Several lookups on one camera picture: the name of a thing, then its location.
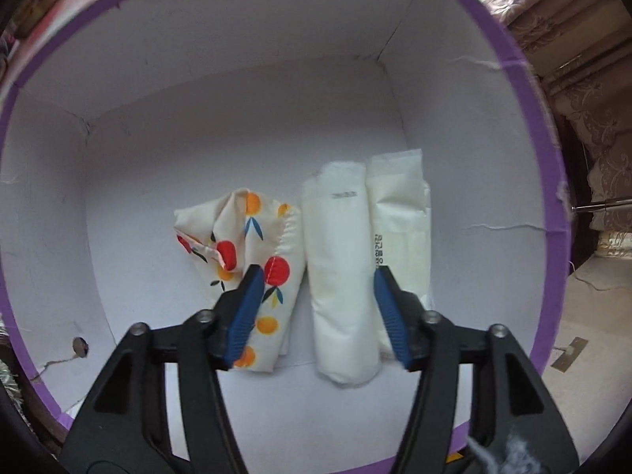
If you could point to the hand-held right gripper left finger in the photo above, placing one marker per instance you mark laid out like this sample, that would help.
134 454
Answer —
247 306

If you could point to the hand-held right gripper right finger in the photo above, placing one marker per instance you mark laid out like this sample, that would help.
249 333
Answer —
390 316

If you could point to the white soft packet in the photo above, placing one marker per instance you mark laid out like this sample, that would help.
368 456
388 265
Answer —
400 207
335 266

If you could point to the fruit print cloth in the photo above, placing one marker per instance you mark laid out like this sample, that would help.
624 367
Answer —
266 222

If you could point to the white box with purple rim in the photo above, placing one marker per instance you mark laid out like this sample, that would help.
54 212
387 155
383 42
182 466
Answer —
197 133

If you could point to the white yarn tuft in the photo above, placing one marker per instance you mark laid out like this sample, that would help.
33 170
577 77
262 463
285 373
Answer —
513 449

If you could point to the brass plate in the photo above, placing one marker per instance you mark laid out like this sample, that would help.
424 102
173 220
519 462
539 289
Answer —
569 354

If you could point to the metal rod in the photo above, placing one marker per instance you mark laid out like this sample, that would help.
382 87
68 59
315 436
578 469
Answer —
602 204

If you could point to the beige lace curtain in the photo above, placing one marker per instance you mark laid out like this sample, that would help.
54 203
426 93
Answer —
592 108

